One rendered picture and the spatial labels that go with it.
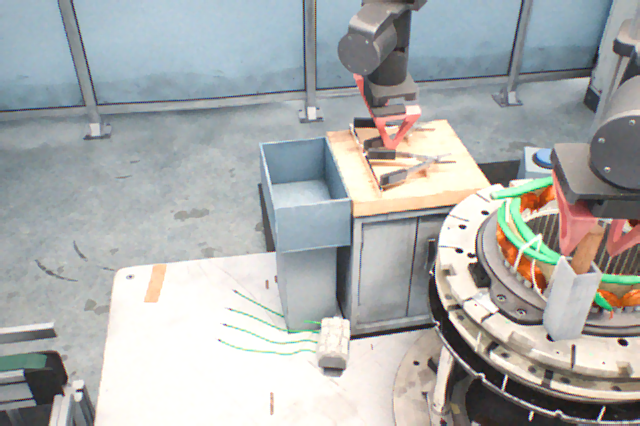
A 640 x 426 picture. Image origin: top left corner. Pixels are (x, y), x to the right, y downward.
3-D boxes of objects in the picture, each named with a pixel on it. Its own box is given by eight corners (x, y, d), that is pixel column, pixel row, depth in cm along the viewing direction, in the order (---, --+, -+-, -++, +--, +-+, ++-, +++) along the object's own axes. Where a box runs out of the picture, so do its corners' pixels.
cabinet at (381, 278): (349, 341, 107) (354, 216, 90) (326, 264, 121) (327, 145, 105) (462, 324, 110) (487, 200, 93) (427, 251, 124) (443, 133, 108)
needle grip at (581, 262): (577, 283, 62) (596, 237, 58) (563, 271, 63) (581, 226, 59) (589, 277, 63) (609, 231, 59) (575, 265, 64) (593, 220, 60)
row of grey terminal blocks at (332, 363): (345, 378, 101) (346, 360, 98) (315, 374, 101) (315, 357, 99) (351, 329, 109) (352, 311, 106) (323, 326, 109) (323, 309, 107)
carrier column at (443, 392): (433, 420, 93) (452, 319, 80) (428, 405, 95) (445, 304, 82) (450, 417, 93) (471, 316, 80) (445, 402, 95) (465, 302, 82)
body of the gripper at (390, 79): (373, 108, 90) (375, 60, 85) (355, 72, 98) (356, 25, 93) (418, 102, 91) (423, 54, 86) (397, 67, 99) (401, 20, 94)
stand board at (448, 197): (353, 217, 90) (353, 203, 89) (325, 144, 105) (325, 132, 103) (489, 200, 93) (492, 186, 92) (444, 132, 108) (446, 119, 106)
